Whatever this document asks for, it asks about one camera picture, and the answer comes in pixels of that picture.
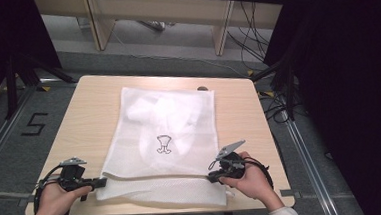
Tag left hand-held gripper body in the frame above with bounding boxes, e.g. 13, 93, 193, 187
57, 156, 94, 193

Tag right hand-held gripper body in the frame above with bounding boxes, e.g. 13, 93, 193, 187
215, 139, 249, 181

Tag white mesh laundry bag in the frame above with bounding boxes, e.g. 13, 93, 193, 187
89, 81, 230, 214

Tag person's right hand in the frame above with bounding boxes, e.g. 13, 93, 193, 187
217, 149, 284, 215

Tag person's left hand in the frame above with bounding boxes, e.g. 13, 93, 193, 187
32, 182, 94, 215

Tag grey tape strip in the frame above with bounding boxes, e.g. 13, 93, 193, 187
279, 188, 302, 200

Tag white garment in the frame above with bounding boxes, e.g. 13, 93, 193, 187
126, 91, 216, 165

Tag black metal stand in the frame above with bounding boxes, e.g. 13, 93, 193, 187
2, 50, 80, 121
250, 57, 301, 124

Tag black curtain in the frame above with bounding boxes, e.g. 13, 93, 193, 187
0, 0, 65, 112
260, 0, 381, 215

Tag light wooden desk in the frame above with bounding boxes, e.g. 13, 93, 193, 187
33, 0, 296, 68

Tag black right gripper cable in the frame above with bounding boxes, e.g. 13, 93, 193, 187
245, 155, 276, 192

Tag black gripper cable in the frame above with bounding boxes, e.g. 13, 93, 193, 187
30, 164, 68, 215
245, 155, 276, 192

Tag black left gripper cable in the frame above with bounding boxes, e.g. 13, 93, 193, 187
30, 164, 68, 215

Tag black floor cables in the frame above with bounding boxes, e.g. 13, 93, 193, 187
258, 90, 303, 125

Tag metal floor rail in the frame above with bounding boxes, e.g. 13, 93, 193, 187
0, 86, 40, 180
280, 105, 341, 215

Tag black hanging cables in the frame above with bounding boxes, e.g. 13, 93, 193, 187
224, 0, 277, 73

